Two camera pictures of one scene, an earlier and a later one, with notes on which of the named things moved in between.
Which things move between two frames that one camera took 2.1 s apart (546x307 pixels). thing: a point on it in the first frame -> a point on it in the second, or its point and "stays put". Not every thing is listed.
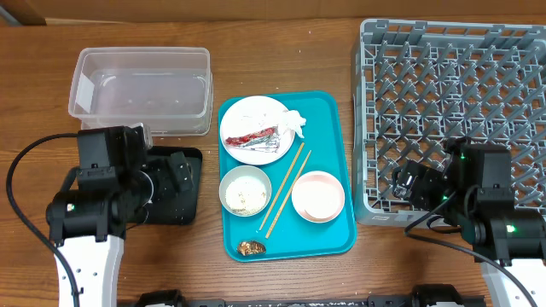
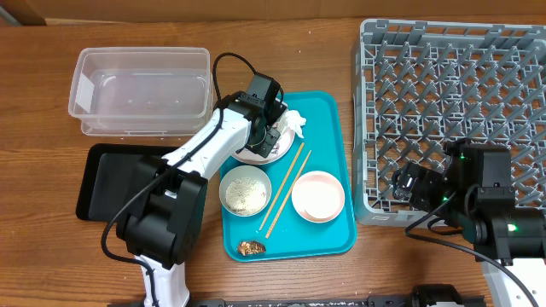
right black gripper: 425,180 stays put
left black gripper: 167,184 -> 266,146
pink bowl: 318,196 stays put
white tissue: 292,119 stays put
